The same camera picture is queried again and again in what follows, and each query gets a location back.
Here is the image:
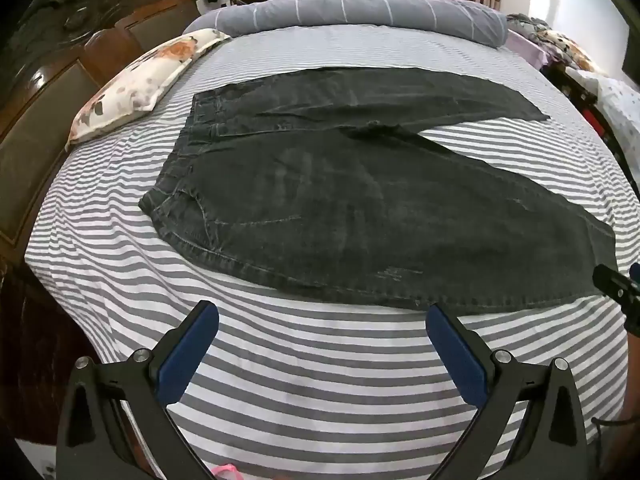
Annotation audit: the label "black television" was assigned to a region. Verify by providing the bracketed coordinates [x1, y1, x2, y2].
[621, 7, 640, 92]

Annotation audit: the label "dark denim pants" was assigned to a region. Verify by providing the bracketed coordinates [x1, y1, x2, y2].
[138, 66, 618, 317]

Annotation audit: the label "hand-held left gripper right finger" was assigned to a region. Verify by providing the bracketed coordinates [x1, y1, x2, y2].
[425, 303, 588, 480]

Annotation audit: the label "white dotted blanket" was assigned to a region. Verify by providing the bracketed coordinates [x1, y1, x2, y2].
[565, 67, 640, 183]

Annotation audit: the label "floral bedding pile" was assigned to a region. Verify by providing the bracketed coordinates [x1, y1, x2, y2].
[506, 12, 610, 77]

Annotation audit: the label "person's right forearm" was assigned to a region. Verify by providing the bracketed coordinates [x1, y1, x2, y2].
[617, 332, 640, 480]

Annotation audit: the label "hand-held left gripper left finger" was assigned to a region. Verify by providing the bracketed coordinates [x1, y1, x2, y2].
[56, 300, 221, 480]

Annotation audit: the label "floral pillow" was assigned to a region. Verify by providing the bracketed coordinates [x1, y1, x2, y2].
[65, 28, 232, 151]

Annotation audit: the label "carved wooden headboard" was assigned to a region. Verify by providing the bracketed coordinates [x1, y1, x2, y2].
[0, 0, 203, 248]

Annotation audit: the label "grey checked rolled duvet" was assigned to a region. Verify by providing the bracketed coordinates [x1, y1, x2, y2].
[182, 0, 510, 51]

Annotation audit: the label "grey white striped bed sheet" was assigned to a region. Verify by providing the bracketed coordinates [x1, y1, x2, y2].
[22, 22, 636, 480]

